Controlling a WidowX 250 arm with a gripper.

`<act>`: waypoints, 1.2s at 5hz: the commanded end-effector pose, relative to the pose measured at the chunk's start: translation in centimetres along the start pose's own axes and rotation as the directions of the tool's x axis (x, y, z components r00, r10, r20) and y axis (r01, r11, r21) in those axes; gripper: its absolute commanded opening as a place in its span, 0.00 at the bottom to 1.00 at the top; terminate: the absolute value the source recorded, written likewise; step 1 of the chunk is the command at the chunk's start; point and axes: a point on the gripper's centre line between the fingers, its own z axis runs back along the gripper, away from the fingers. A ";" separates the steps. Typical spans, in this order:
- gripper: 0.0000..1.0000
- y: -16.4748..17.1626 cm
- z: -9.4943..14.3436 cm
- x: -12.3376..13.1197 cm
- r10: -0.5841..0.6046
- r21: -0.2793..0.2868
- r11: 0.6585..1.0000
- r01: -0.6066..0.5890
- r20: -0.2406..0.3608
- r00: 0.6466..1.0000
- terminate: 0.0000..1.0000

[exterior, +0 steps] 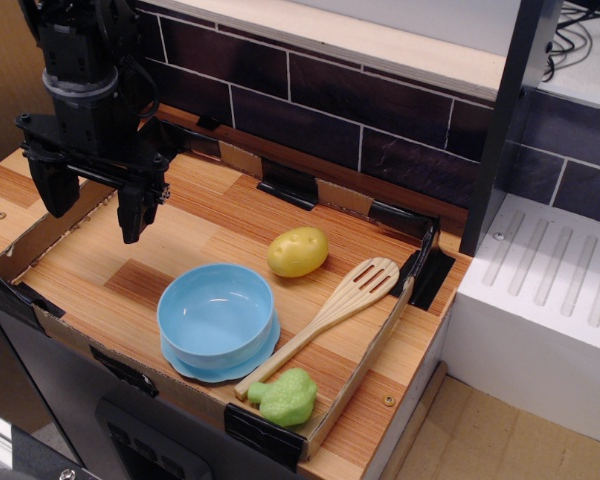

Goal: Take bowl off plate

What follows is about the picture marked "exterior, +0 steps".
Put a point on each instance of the dark grey vertical post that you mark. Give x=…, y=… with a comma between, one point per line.
x=526, y=59

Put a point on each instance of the black toy oven panel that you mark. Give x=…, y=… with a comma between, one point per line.
x=145, y=452

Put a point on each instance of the green toy broccoli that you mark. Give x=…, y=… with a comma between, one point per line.
x=288, y=401

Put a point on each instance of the yellow toy potato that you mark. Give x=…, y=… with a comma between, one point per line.
x=298, y=252

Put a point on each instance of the cardboard tray border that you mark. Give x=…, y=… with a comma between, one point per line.
x=79, y=307

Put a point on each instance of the white ridged drainboard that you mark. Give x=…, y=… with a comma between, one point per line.
x=525, y=323

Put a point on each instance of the light blue plastic bowl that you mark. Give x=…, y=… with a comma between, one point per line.
x=218, y=316

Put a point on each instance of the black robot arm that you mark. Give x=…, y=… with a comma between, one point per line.
x=82, y=41

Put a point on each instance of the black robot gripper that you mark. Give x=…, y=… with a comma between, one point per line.
x=93, y=133

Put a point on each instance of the wooden slotted spatula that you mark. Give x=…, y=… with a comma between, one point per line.
x=361, y=287

